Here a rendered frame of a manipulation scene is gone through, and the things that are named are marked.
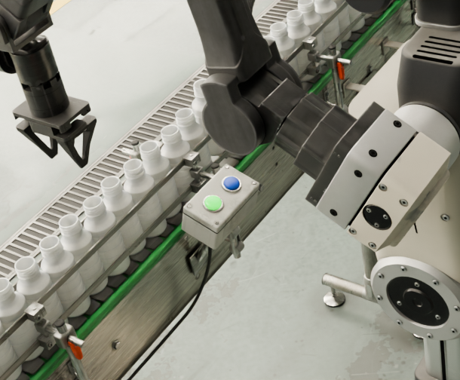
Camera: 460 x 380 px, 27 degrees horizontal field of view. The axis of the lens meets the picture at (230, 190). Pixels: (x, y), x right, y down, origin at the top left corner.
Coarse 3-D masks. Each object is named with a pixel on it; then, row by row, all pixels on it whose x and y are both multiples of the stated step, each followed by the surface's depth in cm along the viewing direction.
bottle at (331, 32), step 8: (320, 0) 218; (328, 0) 218; (320, 8) 219; (328, 8) 219; (336, 8) 221; (328, 16) 219; (336, 16) 221; (328, 24) 221; (336, 24) 222; (328, 32) 222; (336, 32) 223; (328, 40) 223; (336, 48) 225
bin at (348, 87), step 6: (384, 42) 238; (390, 42) 239; (396, 42) 238; (384, 48) 239; (396, 48) 237; (384, 54) 240; (348, 78) 228; (342, 84) 227; (348, 84) 228; (354, 84) 227; (360, 84) 227; (348, 90) 229; (354, 90) 226
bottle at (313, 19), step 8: (304, 0) 217; (312, 0) 215; (304, 8) 214; (312, 8) 215; (304, 16) 216; (312, 16) 216; (320, 16) 218; (312, 24) 216; (320, 24) 217; (320, 32) 218; (320, 40) 219; (320, 48) 220; (320, 64) 222
